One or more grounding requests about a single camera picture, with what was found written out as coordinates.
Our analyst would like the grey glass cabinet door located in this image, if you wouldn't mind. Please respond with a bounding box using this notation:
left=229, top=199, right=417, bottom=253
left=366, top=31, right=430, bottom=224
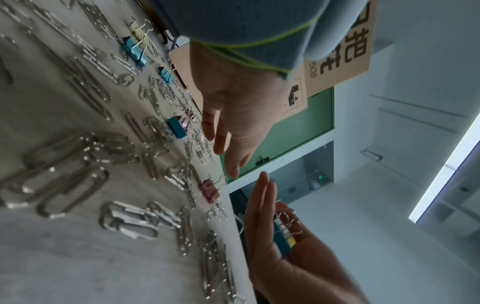
left=258, top=141, right=335, bottom=206

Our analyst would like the white light strip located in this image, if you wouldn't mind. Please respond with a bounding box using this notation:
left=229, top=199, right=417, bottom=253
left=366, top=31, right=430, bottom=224
left=408, top=109, right=480, bottom=224

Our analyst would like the tan cardboard box, black print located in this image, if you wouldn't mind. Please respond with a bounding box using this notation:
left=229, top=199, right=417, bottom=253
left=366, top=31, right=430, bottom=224
left=168, top=0, right=379, bottom=126

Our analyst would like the person's right hand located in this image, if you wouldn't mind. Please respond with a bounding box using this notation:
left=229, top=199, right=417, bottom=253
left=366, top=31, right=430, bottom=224
left=189, top=38, right=290, bottom=180

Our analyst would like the blue binder clip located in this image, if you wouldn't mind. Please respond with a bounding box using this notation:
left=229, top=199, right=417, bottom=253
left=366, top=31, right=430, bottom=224
left=273, top=207, right=304, bottom=256
left=166, top=116, right=188, bottom=140
left=157, top=63, right=177, bottom=86
left=120, top=36, right=150, bottom=70

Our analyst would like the green cabinet panel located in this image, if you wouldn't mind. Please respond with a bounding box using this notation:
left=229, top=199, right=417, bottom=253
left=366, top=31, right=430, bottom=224
left=218, top=87, right=335, bottom=180

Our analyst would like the person's left hand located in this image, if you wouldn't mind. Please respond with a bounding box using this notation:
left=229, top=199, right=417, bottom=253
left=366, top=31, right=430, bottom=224
left=245, top=171, right=362, bottom=304

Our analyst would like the person's right forearm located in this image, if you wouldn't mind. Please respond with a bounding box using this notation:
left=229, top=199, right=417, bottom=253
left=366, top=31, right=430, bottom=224
left=145, top=0, right=370, bottom=82

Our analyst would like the pile of silver paper clips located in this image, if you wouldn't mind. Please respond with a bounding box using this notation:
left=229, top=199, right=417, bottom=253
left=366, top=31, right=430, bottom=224
left=0, top=0, right=248, bottom=304

